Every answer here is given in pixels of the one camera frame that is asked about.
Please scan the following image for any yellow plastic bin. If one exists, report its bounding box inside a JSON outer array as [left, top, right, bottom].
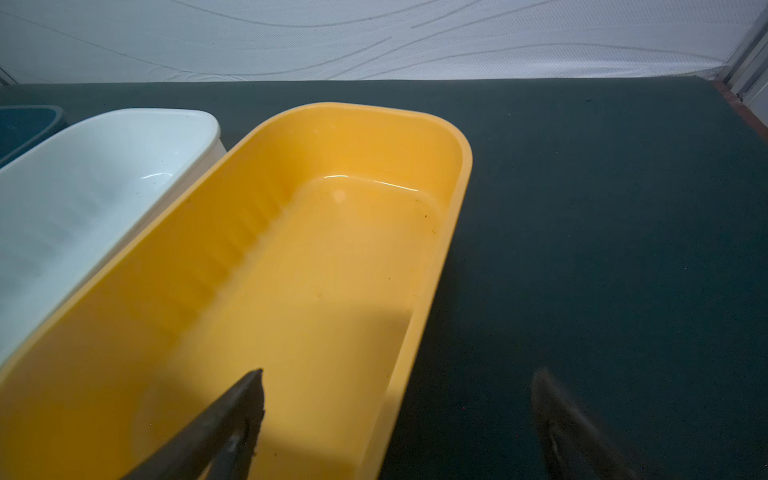
[[1, 103, 472, 479]]

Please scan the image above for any green table mat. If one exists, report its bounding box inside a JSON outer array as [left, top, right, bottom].
[[1, 77, 767, 479]]

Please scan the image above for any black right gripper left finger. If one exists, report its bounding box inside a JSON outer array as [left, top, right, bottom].
[[125, 369, 265, 479]]

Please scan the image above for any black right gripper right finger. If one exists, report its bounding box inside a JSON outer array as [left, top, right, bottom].
[[530, 368, 641, 479]]

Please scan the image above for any blue plastic bin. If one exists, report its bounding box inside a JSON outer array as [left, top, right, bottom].
[[0, 105, 67, 167]]

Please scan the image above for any white plastic bin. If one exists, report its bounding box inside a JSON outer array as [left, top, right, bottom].
[[1, 108, 226, 360]]

